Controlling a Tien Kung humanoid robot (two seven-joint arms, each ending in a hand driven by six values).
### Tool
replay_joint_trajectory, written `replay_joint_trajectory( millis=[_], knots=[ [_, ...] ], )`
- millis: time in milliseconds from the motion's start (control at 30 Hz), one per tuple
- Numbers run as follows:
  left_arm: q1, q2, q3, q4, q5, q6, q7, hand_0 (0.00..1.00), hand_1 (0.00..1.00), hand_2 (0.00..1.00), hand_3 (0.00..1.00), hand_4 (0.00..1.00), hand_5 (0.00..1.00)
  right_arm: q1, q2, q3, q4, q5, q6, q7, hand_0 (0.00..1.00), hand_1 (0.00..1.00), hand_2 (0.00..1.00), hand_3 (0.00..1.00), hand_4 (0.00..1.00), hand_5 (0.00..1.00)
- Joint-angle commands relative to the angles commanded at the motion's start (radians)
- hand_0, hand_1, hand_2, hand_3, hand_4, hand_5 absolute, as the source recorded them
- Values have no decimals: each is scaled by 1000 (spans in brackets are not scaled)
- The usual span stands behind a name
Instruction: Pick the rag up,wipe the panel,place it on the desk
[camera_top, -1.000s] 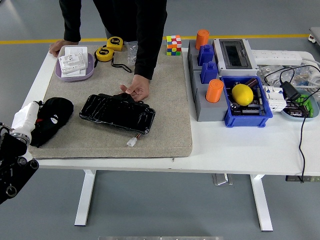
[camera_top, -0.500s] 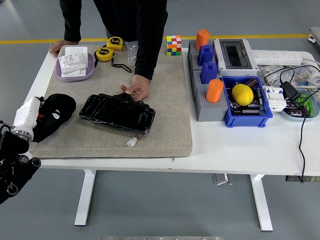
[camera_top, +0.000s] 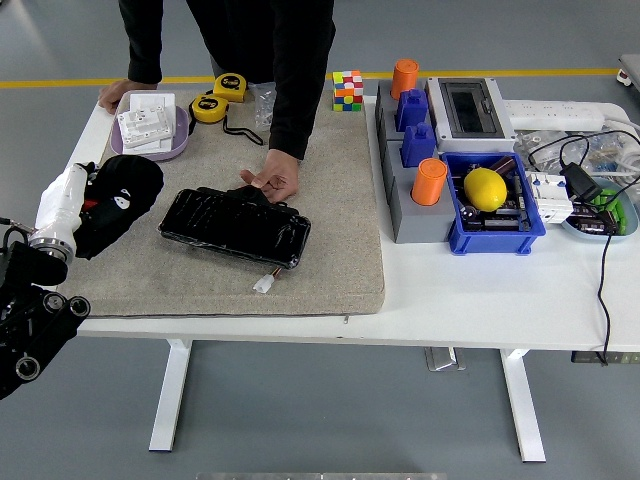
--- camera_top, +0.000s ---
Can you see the person's right hand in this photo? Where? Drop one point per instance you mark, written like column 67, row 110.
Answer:
column 112, row 92

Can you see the person's left hand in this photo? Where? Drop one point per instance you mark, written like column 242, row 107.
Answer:
column 281, row 172

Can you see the glossy black panel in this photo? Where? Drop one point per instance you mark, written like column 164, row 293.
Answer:
column 235, row 230

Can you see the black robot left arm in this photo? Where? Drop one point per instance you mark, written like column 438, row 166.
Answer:
column 30, row 320

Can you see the person's left forearm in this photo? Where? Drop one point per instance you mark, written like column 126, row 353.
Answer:
column 295, row 115

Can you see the person's right forearm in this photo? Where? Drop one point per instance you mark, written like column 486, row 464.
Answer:
column 145, row 65

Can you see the clear plastic bag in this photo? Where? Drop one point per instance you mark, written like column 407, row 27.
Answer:
column 261, row 107

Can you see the grey-brown mat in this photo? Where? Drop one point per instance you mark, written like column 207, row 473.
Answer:
column 325, row 225

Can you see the purple plastic tray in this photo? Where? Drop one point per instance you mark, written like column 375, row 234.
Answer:
column 150, row 158

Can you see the colourful puzzle cube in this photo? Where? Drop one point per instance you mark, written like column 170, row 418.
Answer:
column 347, row 92

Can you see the grey holder block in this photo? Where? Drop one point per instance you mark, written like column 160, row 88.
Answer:
column 385, row 115
column 420, row 225

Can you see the blue plastic block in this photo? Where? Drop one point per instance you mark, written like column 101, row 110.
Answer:
column 411, row 110
column 419, row 147

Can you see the person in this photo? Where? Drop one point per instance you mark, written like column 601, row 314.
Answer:
column 250, row 30

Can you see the orange cylinder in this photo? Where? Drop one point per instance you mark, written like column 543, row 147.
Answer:
column 428, row 182
column 404, row 77

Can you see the small glass light bulb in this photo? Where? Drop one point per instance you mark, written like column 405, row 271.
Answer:
column 469, row 214

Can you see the yellow lemon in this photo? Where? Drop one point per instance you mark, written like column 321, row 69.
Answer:
column 485, row 189

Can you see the blue plastic bin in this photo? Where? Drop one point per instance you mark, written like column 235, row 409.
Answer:
column 490, row 242

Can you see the brown cylindrical capacitor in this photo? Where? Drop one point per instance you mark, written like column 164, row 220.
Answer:
column 502, row 165

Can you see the black electronic module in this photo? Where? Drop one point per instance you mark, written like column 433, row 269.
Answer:
column 500, row 224

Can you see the grey electrical distribution box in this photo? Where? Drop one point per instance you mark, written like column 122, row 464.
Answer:
column 502, row 115

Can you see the clear bag of washers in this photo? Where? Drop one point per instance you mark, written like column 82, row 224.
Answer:
column 532, row 142

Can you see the white table leg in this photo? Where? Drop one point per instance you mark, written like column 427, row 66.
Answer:
column 167, row 400
column 525, row 410

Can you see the white circuit breaker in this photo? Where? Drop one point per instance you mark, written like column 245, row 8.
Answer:
column 550, row 200

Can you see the white power strip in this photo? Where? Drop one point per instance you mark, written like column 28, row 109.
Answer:
column 550, row 115

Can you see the dark capacitor pack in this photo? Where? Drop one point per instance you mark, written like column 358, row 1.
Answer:
column 590, row 220

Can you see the clear bag of blue parts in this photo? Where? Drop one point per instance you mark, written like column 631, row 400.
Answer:
column 607, row 155

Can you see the green terminal blocks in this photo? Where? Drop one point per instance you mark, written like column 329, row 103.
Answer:
column 607, row 199

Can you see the light blue tray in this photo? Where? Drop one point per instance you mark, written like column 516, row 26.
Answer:
column 631, row 215

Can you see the black table height controller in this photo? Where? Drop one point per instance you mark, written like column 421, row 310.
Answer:
column 585, row 357

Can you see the white cart edge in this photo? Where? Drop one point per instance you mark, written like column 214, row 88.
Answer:
column 632, row 70

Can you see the white switch plate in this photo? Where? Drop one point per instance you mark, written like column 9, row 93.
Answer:
column 178, row 125
column 150, row 100

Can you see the white wall socket module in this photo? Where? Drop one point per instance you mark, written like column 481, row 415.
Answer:
column 145, row 125

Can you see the silver metal bracket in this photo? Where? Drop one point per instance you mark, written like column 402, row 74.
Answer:
column 445, row 359

